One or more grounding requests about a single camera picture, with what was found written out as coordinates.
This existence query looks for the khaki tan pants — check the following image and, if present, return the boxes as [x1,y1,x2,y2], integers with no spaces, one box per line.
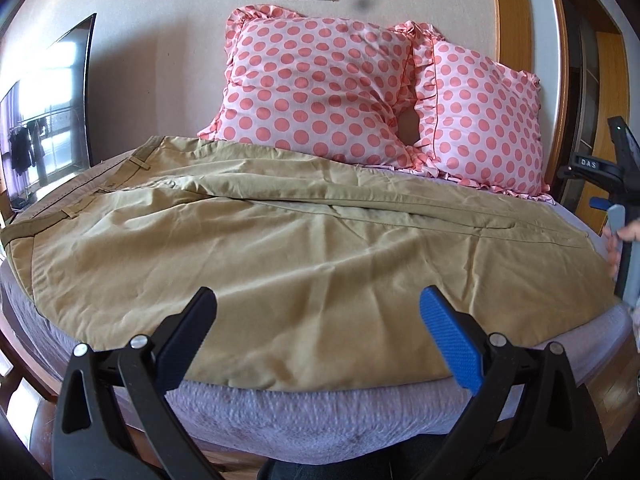
[2,136,615,391]

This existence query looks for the person's right hand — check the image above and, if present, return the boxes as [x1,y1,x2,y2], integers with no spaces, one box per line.
[602,220,640,278]

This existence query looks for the small pink polka-dot pillow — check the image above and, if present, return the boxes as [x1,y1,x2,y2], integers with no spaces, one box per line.
[396,22,549,200]

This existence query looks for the black flat-screen television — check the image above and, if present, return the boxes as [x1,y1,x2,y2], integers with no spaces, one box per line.
[1,14,96,212]

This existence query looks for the large pink polka-dot pillow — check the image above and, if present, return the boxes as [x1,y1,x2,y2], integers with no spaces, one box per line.
[198,6,414,169]

